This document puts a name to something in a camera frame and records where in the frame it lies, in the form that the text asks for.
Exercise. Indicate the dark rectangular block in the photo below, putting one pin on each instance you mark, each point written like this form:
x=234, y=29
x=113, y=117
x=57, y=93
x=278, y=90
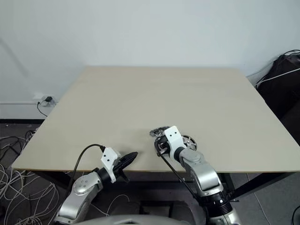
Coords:
x=157, y=207

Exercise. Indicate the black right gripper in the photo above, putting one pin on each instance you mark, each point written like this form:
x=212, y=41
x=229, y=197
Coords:
x=163, y=141

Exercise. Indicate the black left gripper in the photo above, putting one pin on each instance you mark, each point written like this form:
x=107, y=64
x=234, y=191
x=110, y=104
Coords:
x=119, y=170

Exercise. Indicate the silver robot torso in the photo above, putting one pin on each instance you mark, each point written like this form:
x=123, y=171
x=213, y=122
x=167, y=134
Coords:
x=131, y=221

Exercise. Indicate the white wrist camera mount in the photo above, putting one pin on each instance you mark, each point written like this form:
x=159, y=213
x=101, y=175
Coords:
x=108, y=157
x=173, y=138

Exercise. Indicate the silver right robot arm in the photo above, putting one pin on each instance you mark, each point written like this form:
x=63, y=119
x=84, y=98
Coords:
x=201, y=168

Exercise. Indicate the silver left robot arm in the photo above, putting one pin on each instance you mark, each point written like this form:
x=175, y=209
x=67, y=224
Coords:
x=79, y=187

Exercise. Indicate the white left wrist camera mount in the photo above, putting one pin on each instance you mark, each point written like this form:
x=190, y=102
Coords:
x=108, y=157

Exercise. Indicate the dark rounded block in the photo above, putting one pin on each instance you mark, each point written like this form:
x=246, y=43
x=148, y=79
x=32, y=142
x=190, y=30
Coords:
x=185, y=208
x=124, y=209

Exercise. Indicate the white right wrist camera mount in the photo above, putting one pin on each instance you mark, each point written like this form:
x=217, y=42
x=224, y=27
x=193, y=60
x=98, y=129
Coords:
x=173, y=138

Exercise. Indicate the silver motor lid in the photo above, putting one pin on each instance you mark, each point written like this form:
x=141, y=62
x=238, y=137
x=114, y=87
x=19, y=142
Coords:
x=157, y=131

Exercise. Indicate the black metal table frame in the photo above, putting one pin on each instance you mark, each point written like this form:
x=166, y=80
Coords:
x=150, y=177

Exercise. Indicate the black bag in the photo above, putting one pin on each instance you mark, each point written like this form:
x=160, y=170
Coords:
x=281, y=93

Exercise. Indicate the black power adapter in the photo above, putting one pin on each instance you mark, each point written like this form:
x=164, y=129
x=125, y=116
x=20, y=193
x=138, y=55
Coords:
x=48, y=99

